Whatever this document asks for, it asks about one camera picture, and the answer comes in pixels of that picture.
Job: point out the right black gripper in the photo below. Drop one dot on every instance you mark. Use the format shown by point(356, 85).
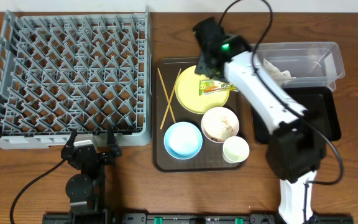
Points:
point(197, 70)

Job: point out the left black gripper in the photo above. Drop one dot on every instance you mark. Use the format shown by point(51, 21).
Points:
point(103, 157)

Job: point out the green yellow snack wrapper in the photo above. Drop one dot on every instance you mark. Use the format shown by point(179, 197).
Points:
point(212, 86)

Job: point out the pink bowl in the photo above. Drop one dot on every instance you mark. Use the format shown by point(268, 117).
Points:
point(215, 113)

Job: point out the white napkin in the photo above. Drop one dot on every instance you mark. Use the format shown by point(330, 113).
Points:
point(281, 78)

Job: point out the white cup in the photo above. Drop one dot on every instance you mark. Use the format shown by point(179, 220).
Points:
point(235, 150)

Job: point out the rice and peanut scraps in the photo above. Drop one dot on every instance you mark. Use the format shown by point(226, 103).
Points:
point(221, 128)

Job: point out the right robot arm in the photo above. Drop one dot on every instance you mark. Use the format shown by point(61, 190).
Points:
point(295, 147)

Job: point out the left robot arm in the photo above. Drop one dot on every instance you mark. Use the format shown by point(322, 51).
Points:
point(86, 190)

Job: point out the grey dishwasher rack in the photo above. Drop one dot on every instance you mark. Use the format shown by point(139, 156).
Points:
point(85, 73)

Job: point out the right wooden chopstick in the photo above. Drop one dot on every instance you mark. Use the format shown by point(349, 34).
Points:
point(170, 100)

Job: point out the wooden chopstick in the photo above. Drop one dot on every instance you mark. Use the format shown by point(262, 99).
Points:
point(170, 100)
point(166, 95)

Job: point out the yellow plate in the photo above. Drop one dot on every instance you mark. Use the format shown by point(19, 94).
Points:
point(187, 93)

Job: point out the left wooden chopstick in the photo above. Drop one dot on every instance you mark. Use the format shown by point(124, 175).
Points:
point(166, 95)

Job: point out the dark brown serving tray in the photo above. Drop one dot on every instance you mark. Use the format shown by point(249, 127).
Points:
point(210, 157)

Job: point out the light blue bowl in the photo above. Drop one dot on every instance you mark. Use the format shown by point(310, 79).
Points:
point(183, 140)

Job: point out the clear plastic bin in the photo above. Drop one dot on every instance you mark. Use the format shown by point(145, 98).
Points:
point(309, 63)

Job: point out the black plastic bin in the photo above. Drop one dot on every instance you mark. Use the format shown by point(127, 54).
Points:
point(320, 102)

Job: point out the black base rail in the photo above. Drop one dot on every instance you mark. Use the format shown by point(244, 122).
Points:
point(142, 218)

